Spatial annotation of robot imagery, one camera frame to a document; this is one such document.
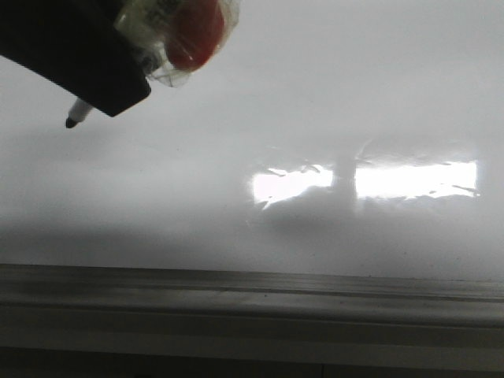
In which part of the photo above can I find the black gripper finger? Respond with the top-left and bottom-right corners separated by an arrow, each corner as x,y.
1,1 -> 150,117

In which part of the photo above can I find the white black whiteboard marker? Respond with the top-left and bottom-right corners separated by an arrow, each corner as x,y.
65,0 -> 241,129

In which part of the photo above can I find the white whiteboard with aluminium frame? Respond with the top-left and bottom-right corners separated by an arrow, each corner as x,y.
1,1 -> 503,359

